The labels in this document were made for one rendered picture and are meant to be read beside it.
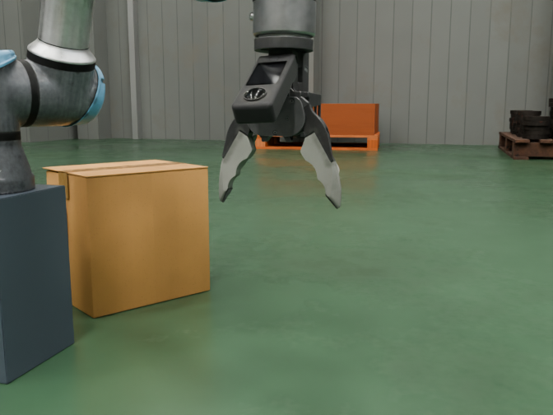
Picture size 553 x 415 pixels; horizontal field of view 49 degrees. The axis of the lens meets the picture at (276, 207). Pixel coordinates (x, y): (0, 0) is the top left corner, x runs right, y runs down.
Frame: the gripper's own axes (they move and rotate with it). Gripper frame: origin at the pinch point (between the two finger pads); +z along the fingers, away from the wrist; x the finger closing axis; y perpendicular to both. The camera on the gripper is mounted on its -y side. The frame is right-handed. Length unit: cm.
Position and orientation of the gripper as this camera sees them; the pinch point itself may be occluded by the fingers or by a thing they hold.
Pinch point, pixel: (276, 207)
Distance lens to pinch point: 73.6
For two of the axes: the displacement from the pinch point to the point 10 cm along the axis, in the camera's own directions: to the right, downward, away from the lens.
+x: -9.5, -0.6, 3.1
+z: -0.1, 9.9, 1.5
